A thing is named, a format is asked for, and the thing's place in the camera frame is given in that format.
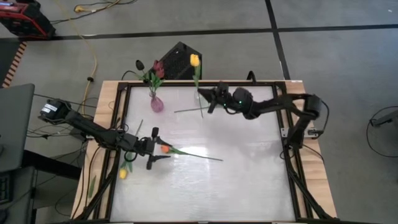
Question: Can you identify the grey desk panel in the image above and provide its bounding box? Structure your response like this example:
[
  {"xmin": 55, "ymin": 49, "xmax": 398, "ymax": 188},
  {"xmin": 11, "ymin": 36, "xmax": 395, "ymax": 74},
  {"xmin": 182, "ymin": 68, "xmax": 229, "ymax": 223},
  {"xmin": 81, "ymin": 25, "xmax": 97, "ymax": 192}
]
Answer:
[{"xmin": 0, "ymin": 83, "xmax": 35, "ymax": 174}]

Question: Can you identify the black artificial tulip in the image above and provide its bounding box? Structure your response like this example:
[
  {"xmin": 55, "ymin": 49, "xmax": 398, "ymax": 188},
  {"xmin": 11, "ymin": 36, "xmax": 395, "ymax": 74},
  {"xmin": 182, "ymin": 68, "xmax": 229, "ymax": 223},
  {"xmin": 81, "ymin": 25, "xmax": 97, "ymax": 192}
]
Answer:
[{"xmin": 135, "ymin": 59, "xmax": 155, "ymax": 94}]

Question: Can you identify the orange artificial tulip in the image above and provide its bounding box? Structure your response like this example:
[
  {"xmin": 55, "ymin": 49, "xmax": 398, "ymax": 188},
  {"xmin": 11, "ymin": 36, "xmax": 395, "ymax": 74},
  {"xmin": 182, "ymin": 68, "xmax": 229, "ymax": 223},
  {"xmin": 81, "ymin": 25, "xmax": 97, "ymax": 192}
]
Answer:
[
  {"xmin": 160, "ymin": 144, "xmax": 224, "ymax": 162},
  {"xmin": 174, "ymin": 106, "xmax": 216, "ymax": 114}
]

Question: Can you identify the grey stand leg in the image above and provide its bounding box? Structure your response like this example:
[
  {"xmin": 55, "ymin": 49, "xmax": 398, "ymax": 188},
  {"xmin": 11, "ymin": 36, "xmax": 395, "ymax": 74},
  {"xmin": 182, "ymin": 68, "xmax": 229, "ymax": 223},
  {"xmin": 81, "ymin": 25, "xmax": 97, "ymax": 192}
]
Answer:
[{"xmin": 369, "ymin": 108, "xmax": 398, "ymax": 131}]

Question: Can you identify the yellow cable with plug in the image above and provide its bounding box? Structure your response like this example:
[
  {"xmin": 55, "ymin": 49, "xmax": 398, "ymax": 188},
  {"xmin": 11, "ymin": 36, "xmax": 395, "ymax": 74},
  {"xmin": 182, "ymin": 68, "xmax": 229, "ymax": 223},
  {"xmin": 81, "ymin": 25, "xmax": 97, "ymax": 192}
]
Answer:
[{"xmin": 73, "ymin": 0, "xmax": 123, "ymax": 15}]

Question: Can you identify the red and black tool case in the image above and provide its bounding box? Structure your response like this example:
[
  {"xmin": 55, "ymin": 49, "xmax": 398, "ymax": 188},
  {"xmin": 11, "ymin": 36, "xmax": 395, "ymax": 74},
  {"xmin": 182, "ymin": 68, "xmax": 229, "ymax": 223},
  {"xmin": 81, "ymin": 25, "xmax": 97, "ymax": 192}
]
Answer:
[{"xmin": 0, "ymin": 0, "xmax": 57, "ymax": 40}]

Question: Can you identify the long yellow floor cable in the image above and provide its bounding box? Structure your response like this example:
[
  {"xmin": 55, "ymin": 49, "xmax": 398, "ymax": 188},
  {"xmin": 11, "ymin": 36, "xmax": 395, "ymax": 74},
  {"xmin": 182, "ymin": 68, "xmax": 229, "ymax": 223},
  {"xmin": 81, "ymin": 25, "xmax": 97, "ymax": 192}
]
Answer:
[{"xmin": 55, "ymin": 0, "xmax": 98, "ymax": 116}]

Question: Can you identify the black looped floor cable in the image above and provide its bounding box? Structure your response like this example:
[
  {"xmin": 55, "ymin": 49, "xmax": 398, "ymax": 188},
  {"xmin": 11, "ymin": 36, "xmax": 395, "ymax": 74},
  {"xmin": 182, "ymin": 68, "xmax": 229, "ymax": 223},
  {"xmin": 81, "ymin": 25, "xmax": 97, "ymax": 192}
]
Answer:
[{"xmin": 366, "ymin": 105, "xmax": 398, "ymax": 158}]

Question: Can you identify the loose green leaf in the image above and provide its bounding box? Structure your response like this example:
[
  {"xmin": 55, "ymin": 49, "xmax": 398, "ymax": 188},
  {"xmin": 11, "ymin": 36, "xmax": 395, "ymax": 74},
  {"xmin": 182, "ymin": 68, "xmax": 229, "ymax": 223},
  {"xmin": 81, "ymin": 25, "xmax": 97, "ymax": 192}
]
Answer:
[{"xmin": 88, "ymin": 175, "xmax": 97, "ymax": 200}]

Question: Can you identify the purple glass vase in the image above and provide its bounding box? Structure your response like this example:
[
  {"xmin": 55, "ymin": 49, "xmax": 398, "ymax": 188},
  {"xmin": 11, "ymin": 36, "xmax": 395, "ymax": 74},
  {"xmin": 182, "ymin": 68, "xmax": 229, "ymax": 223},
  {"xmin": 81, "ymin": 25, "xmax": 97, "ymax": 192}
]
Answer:
[{"xmin": 149, "ymin": 90, "xmax": 165, "ymax": 113}]

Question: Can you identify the black mat with striped edge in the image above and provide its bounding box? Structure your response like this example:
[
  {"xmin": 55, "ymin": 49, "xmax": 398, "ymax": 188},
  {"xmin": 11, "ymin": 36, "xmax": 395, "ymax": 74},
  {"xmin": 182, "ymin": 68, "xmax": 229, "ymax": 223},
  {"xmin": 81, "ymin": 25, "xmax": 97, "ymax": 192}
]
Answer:
[{"xmin": 0, "ymin": 39, "xmax": 29, "ymax": 90}]

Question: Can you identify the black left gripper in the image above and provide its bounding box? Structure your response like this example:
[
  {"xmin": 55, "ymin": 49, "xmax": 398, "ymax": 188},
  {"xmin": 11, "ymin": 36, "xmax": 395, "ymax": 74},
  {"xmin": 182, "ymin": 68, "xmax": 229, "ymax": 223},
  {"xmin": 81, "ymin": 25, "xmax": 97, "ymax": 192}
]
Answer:
[{"xmin": 124, "ymin": 126, "xmax": 173, "ymax": 170}]

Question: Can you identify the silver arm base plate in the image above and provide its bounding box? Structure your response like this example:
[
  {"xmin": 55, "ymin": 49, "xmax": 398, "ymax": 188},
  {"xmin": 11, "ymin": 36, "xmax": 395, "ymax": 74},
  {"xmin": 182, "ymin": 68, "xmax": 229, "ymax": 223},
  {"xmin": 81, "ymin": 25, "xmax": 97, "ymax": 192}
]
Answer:
[{"xmin": 280, "ymin": 126, "xmax": 324, "ymax": 138}]

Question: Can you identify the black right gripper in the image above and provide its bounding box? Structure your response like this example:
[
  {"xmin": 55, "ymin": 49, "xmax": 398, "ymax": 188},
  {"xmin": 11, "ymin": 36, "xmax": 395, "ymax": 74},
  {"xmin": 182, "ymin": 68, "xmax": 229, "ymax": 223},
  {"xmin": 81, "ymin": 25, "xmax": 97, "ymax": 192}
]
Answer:
[{"xmin": 198, "ymin": 83, "xmax": 239, "ymax": 114}]

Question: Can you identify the black aluminium table frame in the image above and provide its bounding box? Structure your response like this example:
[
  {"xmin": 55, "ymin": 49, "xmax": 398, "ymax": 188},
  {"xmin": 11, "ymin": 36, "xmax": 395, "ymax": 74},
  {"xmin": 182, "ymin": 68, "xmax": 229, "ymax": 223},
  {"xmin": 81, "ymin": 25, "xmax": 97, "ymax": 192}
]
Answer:
[{"xmin": 73, "ymin": 80, "xmax": 336, "ymax": 224}]

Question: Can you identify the black perforated box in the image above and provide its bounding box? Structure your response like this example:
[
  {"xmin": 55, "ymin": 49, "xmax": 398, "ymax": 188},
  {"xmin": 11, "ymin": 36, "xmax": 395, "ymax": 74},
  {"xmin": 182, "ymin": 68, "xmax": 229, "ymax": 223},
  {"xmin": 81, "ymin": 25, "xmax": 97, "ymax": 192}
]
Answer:
[{"xmin": 139, "ymin": 41, "xmax": 203, "ymax": 81}]

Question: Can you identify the yellow artificial tulip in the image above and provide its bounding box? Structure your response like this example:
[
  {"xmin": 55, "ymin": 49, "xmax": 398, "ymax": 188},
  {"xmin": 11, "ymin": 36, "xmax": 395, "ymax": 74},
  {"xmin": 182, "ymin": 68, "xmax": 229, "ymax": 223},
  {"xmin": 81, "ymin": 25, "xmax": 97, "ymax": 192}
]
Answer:
[
  {"xmin": 118, "ymin": 119, "xmax": 144, "ymax": 180},
  {"xmin": 189, "ymin": 53, "xmax": 205, "ymax": 119}
]

